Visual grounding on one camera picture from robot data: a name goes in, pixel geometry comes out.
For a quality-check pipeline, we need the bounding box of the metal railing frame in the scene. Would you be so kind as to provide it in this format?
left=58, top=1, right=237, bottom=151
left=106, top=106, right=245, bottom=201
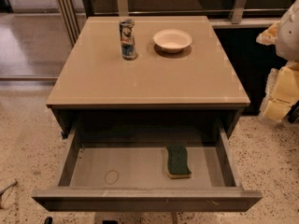
left=57, top=0, right=295, bottom=43

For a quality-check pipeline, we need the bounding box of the red rubber band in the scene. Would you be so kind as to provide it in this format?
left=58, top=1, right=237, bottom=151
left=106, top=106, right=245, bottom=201
left=105, top=170, right=120, bottom=185

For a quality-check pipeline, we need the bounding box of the green yellow sponge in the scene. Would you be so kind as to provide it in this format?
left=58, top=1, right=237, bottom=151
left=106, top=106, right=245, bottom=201
left=165, top=145, right=192, bottom=179

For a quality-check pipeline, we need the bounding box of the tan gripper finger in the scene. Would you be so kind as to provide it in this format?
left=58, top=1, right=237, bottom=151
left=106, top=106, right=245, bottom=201
left=256, top=21, right=279, bottom=46
left=260, top=62, right=299, bottom=121

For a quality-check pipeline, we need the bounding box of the white paper bowl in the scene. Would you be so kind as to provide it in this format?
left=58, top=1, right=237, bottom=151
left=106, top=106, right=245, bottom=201
left=153, top=29, right=192, bottom=54

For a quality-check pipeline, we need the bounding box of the open grey top drawer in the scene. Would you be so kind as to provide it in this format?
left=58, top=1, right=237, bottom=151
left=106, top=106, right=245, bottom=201
left=32, top=125, right=262, bottom=212

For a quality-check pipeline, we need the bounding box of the black caster wheel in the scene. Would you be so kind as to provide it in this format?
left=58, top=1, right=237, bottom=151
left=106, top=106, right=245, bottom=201
left=44, top=217, right=52, bottom=224

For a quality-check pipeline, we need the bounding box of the beige drawer cabinet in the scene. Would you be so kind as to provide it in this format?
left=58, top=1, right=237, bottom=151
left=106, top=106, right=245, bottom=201
left=47, top=16, right=249, bottom=132

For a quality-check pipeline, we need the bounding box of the blue white drink can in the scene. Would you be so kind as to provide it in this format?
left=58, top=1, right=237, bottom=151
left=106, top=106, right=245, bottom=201
left=119, top=19, right=136, bottom=61

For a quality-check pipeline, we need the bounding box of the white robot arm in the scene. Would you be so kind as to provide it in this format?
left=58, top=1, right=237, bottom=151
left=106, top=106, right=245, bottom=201
left=256, top=0, right=299, bottom=125

